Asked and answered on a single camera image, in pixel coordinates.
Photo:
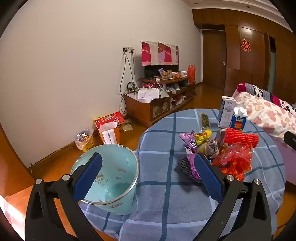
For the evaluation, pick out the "red black spotted pillow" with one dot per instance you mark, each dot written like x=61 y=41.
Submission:
x=261 y=91

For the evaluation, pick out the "grey patterned wrapper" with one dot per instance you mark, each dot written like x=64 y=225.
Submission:
x=211 y=148

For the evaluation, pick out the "black television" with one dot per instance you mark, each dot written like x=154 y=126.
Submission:
x=150 y=70

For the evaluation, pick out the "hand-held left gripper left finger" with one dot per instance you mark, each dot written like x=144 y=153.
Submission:
x=89 y=180

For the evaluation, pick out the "black foam net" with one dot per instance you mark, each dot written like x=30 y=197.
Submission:
x=187 y=169

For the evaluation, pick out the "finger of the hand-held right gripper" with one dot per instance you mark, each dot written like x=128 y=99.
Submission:
x=291 y=141

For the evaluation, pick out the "clear bag of scraps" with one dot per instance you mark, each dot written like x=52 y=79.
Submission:
x=82 y=138

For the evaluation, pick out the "dark gold snack packet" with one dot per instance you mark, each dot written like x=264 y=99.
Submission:
x=204 y=121

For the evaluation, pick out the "dark wooden door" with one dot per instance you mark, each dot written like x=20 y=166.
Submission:
x=214 y=62

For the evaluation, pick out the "yellow bucket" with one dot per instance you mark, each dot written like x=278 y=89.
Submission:
x=89 y=146

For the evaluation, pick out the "purple snack wrapper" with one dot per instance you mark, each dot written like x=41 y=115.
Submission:
x=189 y=143

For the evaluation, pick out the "glass jar gold lid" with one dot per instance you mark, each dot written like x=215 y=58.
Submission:
x=170 y=74
x=164 y=76

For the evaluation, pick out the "white wall socket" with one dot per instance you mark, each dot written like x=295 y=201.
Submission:
x=129 y=49

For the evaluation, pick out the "pile of trash wrappers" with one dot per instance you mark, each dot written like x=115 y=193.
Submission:
x=233 y=163

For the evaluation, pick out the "light blue waste bin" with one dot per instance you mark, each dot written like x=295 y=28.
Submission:
x=115 y=162

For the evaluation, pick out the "red paper decoration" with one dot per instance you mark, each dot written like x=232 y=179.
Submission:
x=246 y=45

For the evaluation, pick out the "wooden television cabinet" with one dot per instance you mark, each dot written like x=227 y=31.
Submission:
x=138 y=109

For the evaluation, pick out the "white orange paper bag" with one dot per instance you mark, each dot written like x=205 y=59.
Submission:
x=108 y=135

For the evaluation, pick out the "blue juice carton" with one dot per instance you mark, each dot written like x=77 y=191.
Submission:
x=238 y=121

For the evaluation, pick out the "red cardboard box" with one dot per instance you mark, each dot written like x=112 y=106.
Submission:
x=108 y=118

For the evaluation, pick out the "blue plaid blanket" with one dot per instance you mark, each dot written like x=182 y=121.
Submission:
x=161 y=185

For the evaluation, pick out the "flat red box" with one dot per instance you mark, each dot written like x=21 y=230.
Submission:
x=148 y=85

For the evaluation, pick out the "white mug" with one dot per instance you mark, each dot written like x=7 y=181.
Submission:
x=183 y=73

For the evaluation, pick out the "yellow floral plastic bag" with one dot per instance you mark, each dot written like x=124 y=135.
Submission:
x=203 y=136

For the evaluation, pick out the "white cardboard box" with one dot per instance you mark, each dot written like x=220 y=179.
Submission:
x=149 y=93

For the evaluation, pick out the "wooden wardrobe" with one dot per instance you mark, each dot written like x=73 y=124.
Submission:
x=256 y=58

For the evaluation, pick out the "white blue milk carton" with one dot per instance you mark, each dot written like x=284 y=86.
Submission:
x=225 y=112

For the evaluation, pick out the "orange plastic bag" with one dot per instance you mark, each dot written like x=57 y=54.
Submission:
x=191 y=74

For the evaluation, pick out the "red foam net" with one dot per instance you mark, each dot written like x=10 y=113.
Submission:
x=240 y=138

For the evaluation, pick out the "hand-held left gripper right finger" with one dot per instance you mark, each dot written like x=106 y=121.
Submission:
x=208 y=176

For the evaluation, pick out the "red pink patchwork cloth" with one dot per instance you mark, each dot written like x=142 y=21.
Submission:
x=159 y=53

